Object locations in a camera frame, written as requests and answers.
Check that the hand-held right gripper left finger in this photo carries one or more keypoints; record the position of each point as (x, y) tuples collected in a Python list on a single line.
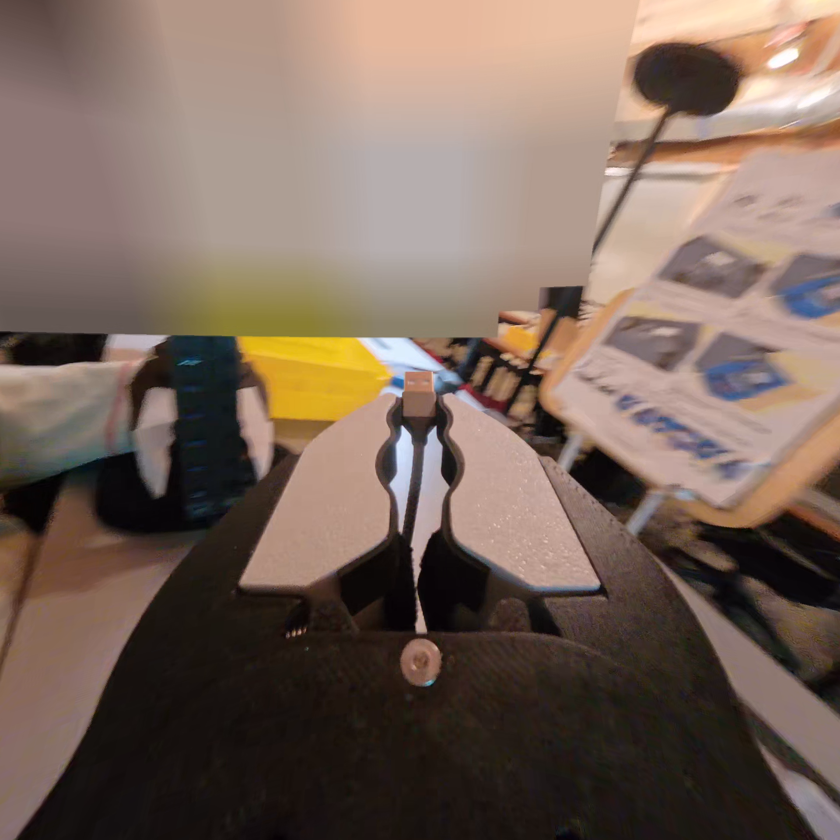
[(321, 518)]

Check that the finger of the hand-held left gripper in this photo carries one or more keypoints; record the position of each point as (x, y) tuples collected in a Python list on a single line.
[(156, 439), (259, 426)]

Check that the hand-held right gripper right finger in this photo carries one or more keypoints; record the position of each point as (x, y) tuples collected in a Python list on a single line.
[(518, 518)]

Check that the black multi-port usb hub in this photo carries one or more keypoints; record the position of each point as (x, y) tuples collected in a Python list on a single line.
[(207, 426)]

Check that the yellow plastic bin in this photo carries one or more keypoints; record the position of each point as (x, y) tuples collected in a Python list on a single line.
[(308, 380)]

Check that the person's left forearm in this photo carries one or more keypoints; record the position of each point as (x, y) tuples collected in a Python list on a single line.
[(59, 413)]

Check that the black quilted pad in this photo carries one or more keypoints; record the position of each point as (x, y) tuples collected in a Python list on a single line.
[(131, 505)]

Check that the wooden display board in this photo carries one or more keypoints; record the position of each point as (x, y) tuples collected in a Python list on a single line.
[(781, 485)]

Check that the printed instruction sheet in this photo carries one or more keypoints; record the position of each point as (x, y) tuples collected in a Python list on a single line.
[(722, 315)]

